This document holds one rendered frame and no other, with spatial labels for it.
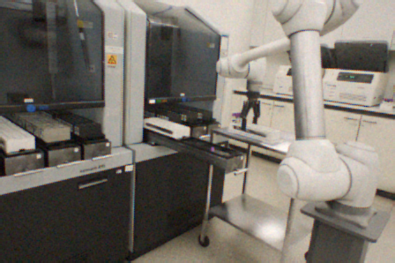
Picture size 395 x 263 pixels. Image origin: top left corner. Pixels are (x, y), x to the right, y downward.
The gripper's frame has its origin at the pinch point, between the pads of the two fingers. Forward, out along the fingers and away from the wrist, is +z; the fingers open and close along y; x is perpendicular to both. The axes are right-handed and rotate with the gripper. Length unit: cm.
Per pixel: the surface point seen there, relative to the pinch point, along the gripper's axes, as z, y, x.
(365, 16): -98, 220, 16
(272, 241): 60, -5, -28
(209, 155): 8.0, -43.3, -9.3
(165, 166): 28, -36, 31
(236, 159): 8.2, -35.5, -19.4
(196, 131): 9.3, -11.1, 32.4
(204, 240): 82, -10, 17
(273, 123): 34, 189, 90
